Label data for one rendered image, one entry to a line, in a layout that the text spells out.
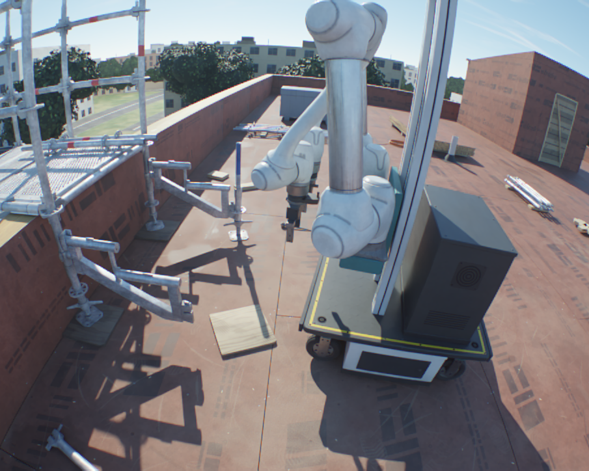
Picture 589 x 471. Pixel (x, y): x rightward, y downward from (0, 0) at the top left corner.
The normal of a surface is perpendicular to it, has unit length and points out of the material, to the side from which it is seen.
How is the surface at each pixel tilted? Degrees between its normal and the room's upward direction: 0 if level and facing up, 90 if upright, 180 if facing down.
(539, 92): 90
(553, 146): 90
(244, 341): 0
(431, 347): 0
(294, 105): 90
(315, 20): 84
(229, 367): 0
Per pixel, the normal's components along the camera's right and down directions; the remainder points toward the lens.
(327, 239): -0.60, 0.47
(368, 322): 0.08, -0.85
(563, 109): -0.04, 0.52
